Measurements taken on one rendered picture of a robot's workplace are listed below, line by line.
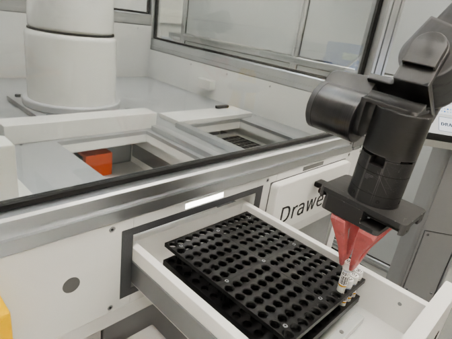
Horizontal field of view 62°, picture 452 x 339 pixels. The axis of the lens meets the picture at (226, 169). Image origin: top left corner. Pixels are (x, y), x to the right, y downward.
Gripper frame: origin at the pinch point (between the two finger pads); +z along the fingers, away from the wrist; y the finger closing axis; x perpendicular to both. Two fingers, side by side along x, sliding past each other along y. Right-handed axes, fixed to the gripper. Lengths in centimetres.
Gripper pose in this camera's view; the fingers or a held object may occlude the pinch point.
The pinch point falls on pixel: (349, 260)
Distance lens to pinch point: 50.6
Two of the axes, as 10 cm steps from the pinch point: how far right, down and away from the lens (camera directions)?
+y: -7.0, -3.9, 6.0
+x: -7.0, 1.8, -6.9
